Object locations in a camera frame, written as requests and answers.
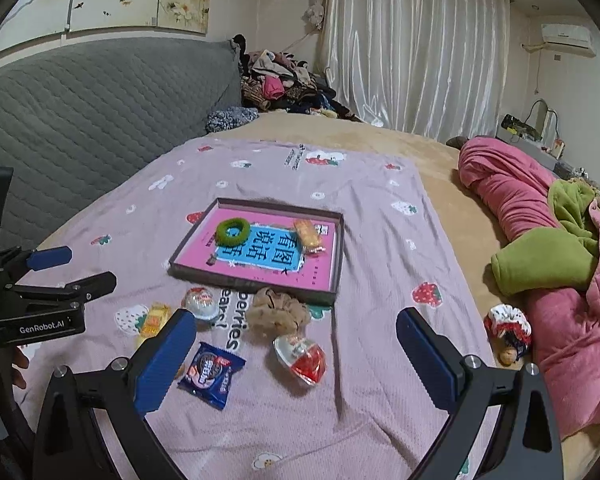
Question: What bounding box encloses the pink shallow box tray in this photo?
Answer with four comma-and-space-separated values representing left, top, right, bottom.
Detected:
167, 197, 345, 307

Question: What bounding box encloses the yellow snack packet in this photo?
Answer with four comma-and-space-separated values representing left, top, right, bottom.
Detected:
292, 218, 327, 256
135, 302, 174, 349

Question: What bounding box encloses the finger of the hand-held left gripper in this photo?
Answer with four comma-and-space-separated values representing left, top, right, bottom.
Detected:
0, 246, 74, 286
6, 272, 117, 309

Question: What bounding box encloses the table mirror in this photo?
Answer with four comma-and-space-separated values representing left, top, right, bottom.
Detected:
527, 99, 561, 141

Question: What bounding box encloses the green fuzzy hair scrunchie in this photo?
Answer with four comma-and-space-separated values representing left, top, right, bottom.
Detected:
215, 218, 251, 248

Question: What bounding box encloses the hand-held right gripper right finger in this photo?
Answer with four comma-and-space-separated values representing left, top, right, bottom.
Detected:
396, 308, 564, 480

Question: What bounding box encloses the pile of clothes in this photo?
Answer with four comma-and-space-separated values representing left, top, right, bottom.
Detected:
232, 34, 363, 123

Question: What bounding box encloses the brown hair scrunchie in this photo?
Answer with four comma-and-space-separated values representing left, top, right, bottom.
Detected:
245, 286, 312, 336

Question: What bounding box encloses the white satin curtain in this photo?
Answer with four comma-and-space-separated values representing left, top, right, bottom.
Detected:
312, 0, 511, 141

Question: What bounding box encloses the hanging white ornament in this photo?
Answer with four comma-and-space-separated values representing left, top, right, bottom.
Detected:
302, 4, 326, 28

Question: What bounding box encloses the blue patterned cloth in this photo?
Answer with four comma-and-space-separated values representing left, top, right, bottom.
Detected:
204, 107, 260, 135

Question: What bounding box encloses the blue snack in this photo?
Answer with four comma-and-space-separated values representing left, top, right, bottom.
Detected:
181, 286, 222, 322

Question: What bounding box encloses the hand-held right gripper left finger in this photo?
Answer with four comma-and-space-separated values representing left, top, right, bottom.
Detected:
32, 309, 198, 480

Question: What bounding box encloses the green fleece blanket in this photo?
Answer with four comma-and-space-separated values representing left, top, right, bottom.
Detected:
491, 179, 600, 297

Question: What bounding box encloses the blue cookie packet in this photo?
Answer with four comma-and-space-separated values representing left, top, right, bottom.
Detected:
177, 341, 247, 409

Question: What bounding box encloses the grey quilted headboard cover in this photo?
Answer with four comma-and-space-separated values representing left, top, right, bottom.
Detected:
0, 39, 243, 261

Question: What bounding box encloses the dark bag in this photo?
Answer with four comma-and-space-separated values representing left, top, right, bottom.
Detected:
501, 114, 541, 138

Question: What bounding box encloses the white air conditioner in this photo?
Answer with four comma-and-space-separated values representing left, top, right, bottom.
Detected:
540, 22, 597, 58

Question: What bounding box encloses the red and white toy egg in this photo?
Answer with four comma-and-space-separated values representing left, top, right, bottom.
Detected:
272, 334, 327, 387

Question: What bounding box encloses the person's left hand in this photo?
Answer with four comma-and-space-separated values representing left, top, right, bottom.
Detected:
11, 347, 31, 390

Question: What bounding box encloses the pink quilt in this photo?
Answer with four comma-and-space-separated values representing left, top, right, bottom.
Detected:
457, 136, 600, 436

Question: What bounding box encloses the red and white scrunchie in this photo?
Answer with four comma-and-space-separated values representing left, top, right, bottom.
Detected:
483, 305, 532, 358

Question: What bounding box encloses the purple strawberry print blanket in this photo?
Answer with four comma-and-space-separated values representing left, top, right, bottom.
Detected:
10, 137, 498, 480

